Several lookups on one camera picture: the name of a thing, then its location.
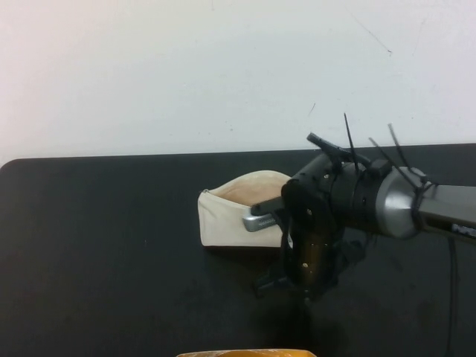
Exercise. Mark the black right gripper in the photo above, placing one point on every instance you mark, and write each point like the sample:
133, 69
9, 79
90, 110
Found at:
312, 223

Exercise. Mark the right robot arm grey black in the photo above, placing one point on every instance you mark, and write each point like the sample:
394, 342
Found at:
394, 208

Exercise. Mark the cream fabric pencil case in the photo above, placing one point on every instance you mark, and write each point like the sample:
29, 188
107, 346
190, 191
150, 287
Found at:
223, 227

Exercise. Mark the yellow object with rim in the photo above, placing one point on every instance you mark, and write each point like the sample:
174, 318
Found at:
241, 353

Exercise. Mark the black zip tie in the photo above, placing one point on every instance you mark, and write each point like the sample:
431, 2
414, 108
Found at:
396, 143
351, 143
398, 167

